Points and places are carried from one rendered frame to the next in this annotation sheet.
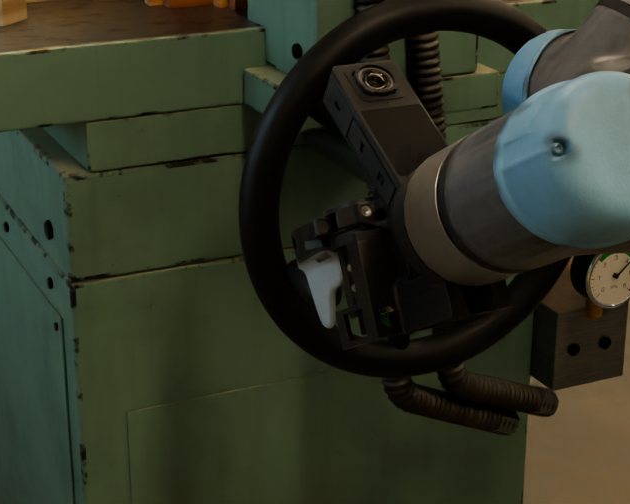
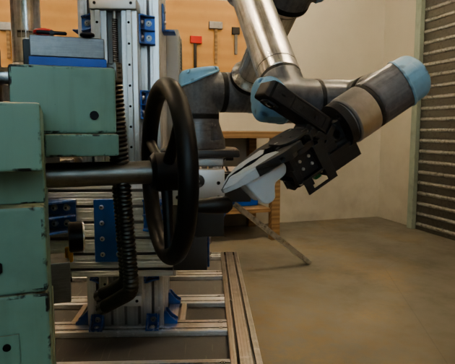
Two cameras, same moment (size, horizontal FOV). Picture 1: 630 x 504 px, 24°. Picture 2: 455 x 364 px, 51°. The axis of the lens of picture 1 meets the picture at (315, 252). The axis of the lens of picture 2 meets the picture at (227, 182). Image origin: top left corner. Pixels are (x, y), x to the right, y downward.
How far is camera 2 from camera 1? 110 cm
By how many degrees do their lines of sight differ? 83
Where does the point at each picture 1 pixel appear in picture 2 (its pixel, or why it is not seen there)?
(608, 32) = (296, 71)
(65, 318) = (27, 329)
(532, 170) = (423, 79)
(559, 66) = (294, 82)
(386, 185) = (320, 118)
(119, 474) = not seen: outside the picture
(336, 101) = (282, 93)
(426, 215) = (373, 111)
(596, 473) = not seen: outside the picture
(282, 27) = (69, 106)
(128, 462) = not seen: outside the picture
